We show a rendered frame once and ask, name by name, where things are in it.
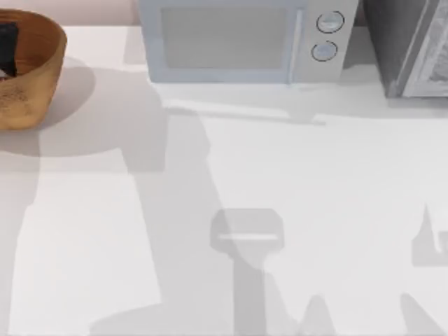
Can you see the microwave door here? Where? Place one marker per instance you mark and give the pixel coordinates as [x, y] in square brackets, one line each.
[224, 38]

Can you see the small microwave knob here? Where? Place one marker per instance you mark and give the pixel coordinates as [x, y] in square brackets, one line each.
[324, 50]

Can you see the pale microwave oven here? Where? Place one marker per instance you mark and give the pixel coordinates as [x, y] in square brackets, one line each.
[346, 42]

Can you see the large microwave knob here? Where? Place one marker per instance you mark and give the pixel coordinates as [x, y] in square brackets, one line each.
[330, 21]

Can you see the brown wooden basket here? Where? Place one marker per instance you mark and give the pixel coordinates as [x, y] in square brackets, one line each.
[42, 84]

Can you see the grey cabinet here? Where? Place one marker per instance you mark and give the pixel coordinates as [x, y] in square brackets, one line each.
[395, 45]

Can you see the black object in basket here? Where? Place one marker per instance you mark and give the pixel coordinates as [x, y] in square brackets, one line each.
[7, 49]

